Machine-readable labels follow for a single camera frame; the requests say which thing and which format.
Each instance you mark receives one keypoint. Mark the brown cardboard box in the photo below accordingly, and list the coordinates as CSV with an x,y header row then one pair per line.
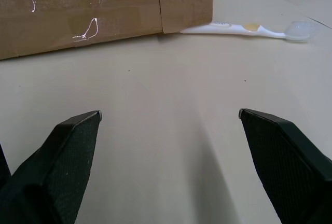
x,y
103,8

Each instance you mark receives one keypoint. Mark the white toothbrush with cap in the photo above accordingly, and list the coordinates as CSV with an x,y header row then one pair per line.
x,y
246,30

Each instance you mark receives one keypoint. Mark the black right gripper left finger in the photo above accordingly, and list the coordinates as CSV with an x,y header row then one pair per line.
x,y
64,167

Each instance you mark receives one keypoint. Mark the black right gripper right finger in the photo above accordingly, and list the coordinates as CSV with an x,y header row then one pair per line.
x,y
285,167

